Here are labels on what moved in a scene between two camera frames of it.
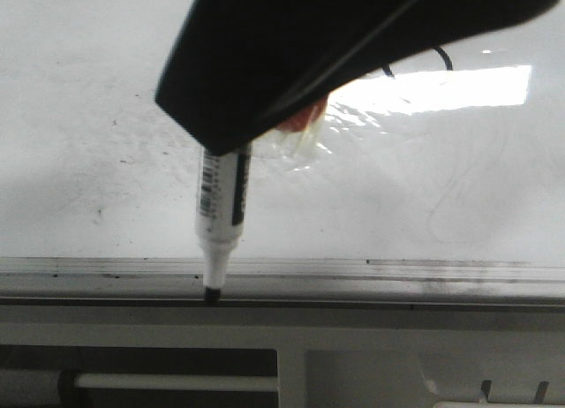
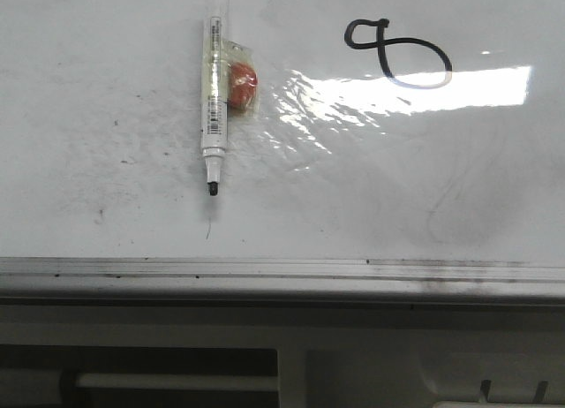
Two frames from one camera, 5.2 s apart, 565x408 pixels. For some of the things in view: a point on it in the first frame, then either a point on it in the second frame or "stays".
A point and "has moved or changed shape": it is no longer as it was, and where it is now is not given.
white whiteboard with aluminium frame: (440, 182) stays
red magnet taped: (299, 137) has moved or changed shape
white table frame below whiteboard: (341, 356) stays
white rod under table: (177, 381) stays
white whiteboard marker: (221, 210) has moved or changed shape
